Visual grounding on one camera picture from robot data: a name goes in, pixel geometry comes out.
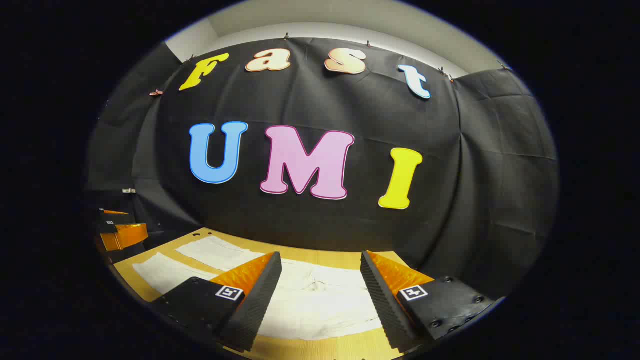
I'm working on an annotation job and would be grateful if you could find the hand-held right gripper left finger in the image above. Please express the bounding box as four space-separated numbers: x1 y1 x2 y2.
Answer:
150 251 283 352

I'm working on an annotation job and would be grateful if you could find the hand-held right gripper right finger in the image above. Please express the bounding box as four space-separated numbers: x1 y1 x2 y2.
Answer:
360 250 497 352

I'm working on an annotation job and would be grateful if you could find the black backdrop cloth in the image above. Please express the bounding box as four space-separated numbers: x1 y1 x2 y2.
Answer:
85 36 560 301

